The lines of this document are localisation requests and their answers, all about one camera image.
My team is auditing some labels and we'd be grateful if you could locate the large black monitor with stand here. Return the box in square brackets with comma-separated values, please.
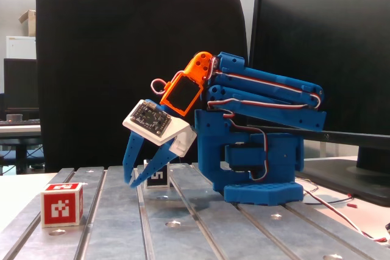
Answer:
[248, 0, 390, 208]

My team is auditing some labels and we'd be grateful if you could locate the white cabinet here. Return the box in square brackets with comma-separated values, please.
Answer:
[5, 35, 37, 59]

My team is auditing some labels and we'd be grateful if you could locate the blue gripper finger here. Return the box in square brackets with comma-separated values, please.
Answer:
[129, 142, 181, 189]
[122, 132, 147, 185]

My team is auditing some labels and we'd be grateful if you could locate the black cube with white marker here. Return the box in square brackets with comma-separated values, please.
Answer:
[143, 158, 170, 188]

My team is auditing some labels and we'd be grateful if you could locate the black office chair backrest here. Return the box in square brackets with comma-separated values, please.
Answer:
[35, 0, 249, 173]

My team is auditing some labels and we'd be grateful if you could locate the white background desk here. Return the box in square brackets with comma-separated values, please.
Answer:
[0, 124, 42, 175]

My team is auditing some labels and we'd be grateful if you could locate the white mount with circuit board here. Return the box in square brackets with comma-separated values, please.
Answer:
[122, 99, 197, 155]

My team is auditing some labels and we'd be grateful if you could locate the red white black cable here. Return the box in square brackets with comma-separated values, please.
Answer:
[300, 180, 390, 242]

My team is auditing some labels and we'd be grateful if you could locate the slotted aluminium base plate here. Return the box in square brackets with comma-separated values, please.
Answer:
[0, 162, 390, 260]

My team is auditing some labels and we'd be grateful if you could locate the dark keyboard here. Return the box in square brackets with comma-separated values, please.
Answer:
[0, 119, 41, 125]

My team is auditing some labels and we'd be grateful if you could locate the small black background monitor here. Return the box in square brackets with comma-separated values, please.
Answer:
[3, 58, 40, 111]

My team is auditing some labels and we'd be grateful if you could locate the open cardboard box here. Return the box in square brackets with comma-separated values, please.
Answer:
[18, 9, 37, 37]

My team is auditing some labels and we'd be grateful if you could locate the red cube with white marker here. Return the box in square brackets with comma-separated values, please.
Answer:
[40, 182, 85, 229]

